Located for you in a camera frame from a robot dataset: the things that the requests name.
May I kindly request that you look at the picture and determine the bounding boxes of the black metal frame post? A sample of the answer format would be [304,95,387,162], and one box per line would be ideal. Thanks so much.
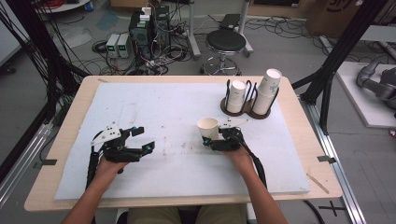
[291,0,385,135]

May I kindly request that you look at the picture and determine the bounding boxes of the cardboard box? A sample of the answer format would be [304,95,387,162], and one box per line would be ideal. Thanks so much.
[304,0,364,39]

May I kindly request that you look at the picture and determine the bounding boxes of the black round stool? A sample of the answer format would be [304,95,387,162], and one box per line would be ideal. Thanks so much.
[199,29,248,77]

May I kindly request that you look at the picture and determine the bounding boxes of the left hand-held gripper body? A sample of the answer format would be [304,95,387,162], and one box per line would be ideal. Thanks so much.
[91,121,145,163]

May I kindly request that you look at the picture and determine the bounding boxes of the tangle of floor cables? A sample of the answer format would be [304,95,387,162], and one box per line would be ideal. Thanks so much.
[92,38,195,77]

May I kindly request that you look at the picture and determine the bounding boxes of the wooden table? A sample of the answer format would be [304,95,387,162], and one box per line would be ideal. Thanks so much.
[23,75,344,213]

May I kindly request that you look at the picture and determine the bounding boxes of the white platform board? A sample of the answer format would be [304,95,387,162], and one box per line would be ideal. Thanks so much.
[335,61,396,129]

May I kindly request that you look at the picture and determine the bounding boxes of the single white paper cup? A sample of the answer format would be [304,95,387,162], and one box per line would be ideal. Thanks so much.
[196,117,220,141]

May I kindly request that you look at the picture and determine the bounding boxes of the black metal frame with cables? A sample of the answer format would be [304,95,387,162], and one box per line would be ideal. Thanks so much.
[0,0,90,106]

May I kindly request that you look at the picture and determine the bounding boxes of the brown cup holder black rods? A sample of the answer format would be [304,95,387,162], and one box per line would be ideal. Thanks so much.
[219,78,280,120]

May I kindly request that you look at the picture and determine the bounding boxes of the person's khaki pants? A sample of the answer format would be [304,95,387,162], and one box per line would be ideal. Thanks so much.
[126,204,248,224]

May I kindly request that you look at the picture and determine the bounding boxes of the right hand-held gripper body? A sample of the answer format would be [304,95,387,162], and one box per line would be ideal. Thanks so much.
[210,117,250,152]

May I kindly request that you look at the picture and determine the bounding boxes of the person's right hand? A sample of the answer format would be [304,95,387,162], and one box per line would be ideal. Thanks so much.
[223,147,255,175]

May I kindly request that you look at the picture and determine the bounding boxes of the short stack of paper cups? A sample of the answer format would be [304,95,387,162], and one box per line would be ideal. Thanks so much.
[226,79,248,114]

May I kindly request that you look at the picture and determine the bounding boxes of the thin wooden stick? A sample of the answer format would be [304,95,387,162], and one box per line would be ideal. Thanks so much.
[306,173,330,194]

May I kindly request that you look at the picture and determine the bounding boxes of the grey power supply unit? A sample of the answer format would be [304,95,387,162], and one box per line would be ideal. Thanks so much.
[106,33,120,59]
[117,33,131,59]

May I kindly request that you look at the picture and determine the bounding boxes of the aluminium rail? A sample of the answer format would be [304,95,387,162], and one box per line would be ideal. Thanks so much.
[300,96,368,224]
[0,122,54,206]

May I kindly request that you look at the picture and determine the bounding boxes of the white foam mat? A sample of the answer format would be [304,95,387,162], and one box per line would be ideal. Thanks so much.
[54,81,311,201]

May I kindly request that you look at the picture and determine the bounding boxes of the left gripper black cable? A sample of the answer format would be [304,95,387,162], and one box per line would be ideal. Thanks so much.
[85,130,106,190]

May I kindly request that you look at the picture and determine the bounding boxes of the white stand leg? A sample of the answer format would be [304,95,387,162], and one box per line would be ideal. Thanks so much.
[186,0,203,61]
[237,0,254,59]

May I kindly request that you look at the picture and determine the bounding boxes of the black computer tower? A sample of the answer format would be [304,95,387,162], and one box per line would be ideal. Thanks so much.
[128,5,171,61]

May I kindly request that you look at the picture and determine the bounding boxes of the tall stack of paper cups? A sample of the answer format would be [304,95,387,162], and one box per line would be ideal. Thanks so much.
[251,68,283,116]

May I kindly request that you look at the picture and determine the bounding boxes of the person's left hand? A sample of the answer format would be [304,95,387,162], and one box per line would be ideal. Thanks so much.
[95,153,130,185]

